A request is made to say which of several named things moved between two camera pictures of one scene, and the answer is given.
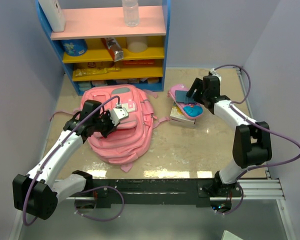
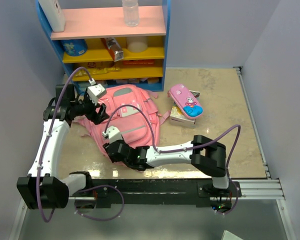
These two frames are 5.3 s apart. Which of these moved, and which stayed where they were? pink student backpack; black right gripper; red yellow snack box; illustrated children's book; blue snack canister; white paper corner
Moved: pink student backpack; black right gripper
Stayed: white paper corner; blue snack canister; red yellow snack box; illustrated children's book
